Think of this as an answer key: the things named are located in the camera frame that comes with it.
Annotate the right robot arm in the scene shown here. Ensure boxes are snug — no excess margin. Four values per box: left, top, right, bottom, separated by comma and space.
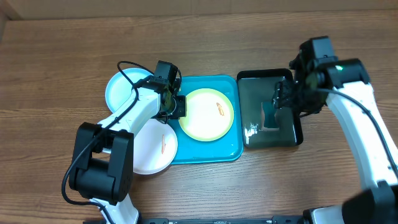
274, 57, 397, 223

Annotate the green rimmed plate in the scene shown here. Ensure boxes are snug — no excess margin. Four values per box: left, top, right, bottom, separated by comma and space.
178, 88, 234, 142

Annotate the black water basin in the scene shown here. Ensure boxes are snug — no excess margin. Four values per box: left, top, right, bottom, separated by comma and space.
237, 68, 303, 149

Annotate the white pink plate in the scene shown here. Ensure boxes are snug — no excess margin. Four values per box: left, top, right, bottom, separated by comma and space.
133, 119, 178, 175

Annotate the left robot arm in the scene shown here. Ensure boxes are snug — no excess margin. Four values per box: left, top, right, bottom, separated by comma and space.
62, 75, 186, 223

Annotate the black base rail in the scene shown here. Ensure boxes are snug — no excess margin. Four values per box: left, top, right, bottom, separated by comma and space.
137, 215, 310, 224

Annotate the blue rimmed plate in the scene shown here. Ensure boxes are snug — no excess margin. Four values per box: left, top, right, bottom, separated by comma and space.
105, 68, 151, 113

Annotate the green scrub sponge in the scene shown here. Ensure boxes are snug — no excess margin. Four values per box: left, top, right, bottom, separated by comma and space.
261, 102, 279, 129

